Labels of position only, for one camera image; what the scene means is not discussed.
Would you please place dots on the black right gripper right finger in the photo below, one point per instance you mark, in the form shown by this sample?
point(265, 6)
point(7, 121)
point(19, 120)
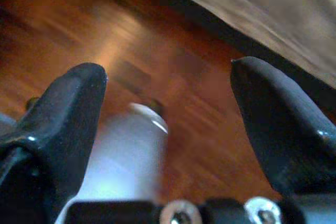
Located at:
point(283, 129)

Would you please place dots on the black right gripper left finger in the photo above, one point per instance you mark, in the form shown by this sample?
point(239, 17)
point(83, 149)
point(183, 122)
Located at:
point(65, 119)

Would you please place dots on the grey floral bed sheet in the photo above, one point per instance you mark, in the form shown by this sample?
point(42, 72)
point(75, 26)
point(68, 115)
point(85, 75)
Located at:
point(262, 3)

